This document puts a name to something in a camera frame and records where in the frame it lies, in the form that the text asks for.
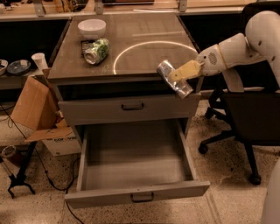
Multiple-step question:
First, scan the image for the dark blue plate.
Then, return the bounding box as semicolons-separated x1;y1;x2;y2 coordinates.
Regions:
7;59;31;76

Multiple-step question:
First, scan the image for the grey bowl at left edge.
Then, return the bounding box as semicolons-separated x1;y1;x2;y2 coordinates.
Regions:
0;59;8;76

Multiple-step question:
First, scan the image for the white paper cup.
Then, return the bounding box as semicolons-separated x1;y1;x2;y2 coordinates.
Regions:
31;52;48;70

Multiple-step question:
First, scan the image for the silver blue redbull can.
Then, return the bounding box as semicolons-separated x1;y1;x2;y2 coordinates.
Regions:
157;59;193;99

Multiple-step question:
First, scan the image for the green crushed can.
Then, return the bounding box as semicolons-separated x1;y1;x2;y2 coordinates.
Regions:
83;38;110;65

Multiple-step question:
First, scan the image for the black tripod stand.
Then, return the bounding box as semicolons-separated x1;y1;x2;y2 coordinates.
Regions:
0;142;36;198

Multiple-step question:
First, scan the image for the brown cardboard box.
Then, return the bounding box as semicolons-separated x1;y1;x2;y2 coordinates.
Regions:
11;75;73;142

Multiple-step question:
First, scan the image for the black office chair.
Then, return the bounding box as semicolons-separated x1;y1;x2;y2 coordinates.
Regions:
199;3;280;185

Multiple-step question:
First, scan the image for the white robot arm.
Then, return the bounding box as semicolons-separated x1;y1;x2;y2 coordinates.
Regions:
166;10;280;185

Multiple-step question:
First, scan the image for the grey middle drawer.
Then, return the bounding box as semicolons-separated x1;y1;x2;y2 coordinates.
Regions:
59;94;200;126

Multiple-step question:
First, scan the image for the brown cup on floor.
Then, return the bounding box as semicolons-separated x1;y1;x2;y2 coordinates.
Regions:
1;145;24;167

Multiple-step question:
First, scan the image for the grey drawer cabinet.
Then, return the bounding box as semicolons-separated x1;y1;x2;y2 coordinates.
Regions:
49;12;198;134

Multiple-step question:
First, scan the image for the open grey bottom drawer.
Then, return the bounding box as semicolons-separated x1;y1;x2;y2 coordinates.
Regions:
65;119;210;208

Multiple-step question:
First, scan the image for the black floor cable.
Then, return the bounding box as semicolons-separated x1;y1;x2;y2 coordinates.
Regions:
0;103;86;224

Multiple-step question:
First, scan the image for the white printed cardboard box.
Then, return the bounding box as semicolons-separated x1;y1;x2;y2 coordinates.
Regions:
43;134;81;156

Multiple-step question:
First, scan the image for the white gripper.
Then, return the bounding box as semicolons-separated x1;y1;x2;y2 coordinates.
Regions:
168;45;227;81

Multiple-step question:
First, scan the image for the white bowl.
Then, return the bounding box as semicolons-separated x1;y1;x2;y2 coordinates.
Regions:
78;19;106;39

